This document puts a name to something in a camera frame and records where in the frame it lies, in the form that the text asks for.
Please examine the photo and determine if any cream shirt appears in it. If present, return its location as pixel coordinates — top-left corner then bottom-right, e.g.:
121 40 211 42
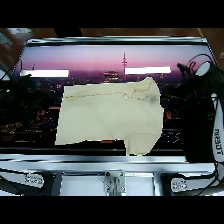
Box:
54 76 165 157

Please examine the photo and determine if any silver frame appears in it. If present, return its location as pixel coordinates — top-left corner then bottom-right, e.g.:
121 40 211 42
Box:
0 35 222 197

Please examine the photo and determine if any black cable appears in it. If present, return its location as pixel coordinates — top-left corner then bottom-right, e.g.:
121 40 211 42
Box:
186 53 217 73

